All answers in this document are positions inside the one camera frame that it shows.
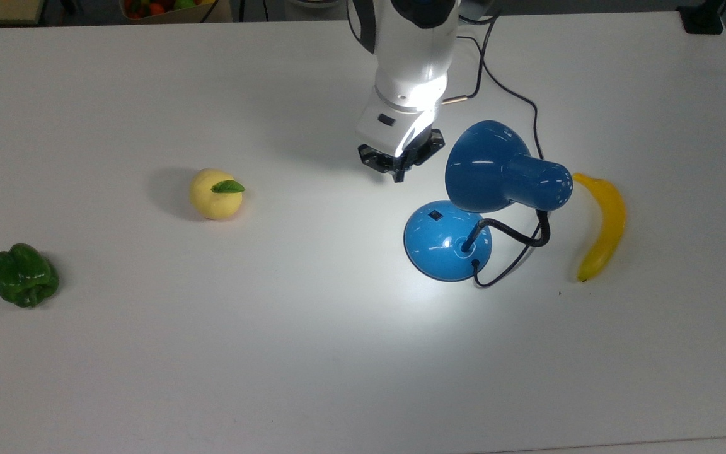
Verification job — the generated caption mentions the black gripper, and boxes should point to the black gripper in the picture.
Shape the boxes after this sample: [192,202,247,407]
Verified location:
[357,129,446,184]

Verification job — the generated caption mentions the blue desk lamp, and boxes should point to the blue desk lamp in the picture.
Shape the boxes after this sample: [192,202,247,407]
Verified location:
[403,120,573,282]

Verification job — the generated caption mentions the yellow toy peach with leaf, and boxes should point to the yellow toy peach with leaf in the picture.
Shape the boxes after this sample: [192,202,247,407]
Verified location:
[188,168,246,221]

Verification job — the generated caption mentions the yellow toy banana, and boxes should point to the yellow toy banana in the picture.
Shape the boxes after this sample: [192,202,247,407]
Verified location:
[573,172,627,282]

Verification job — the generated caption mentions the box of toy fruit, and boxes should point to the box of toy fruit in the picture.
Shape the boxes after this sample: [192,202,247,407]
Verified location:
[120,0,219,23]

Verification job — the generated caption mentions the black table clamp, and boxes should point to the black table clamp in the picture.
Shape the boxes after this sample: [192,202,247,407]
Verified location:
[677,0,726,35]

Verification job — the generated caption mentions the white adjacent table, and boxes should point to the white adjacent table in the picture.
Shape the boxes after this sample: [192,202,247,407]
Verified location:
[483,435,726,454]

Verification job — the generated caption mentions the green toy bell pepper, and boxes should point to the green toy bell pepper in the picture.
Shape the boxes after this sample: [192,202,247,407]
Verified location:
[0,243,60,309]

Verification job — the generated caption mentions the brown cardboard box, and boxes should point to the brown cardboard box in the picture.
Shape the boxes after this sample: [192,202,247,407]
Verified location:
[0,0,46,26]

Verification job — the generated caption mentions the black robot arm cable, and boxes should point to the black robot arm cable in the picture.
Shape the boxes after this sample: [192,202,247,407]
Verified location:
[442,34,486,104]

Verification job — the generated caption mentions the black lamp power cable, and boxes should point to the black lamp power cable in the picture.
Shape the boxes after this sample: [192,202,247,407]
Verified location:
[472,18,548,289]

